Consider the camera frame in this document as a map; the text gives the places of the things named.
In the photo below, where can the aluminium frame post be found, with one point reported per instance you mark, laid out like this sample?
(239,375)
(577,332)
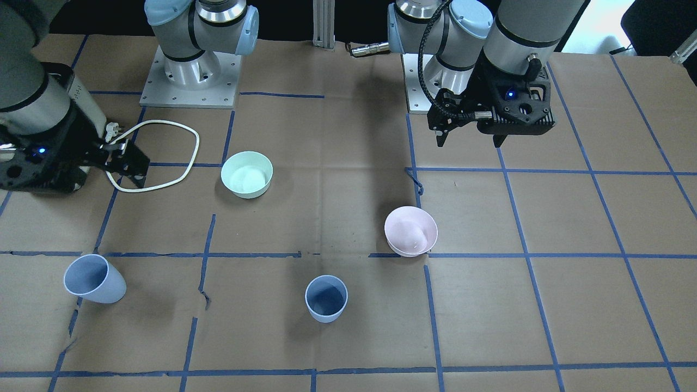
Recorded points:
(323,24)

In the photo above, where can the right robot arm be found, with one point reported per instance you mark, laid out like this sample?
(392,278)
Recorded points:
(37,95)

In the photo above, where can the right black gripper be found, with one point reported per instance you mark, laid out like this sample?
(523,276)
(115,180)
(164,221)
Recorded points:
(72,142)

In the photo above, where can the blue cup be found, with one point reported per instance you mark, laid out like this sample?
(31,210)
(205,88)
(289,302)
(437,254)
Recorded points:
(326,297)
(94,278)

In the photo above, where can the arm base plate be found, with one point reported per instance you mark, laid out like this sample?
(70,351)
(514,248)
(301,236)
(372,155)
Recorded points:
(417,102)
(209,81)

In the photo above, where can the silver flashlight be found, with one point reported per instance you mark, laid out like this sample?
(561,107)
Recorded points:
(368,50)

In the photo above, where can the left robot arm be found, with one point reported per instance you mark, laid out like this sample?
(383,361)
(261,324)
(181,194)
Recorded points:
(452,37)

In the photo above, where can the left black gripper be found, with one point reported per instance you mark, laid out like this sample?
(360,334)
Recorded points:
(479,90)

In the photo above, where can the mint green bowl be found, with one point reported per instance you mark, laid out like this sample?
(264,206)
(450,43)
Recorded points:
(247,174)

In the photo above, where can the pink bowl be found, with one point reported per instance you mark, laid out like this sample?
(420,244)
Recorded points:
(410,231)

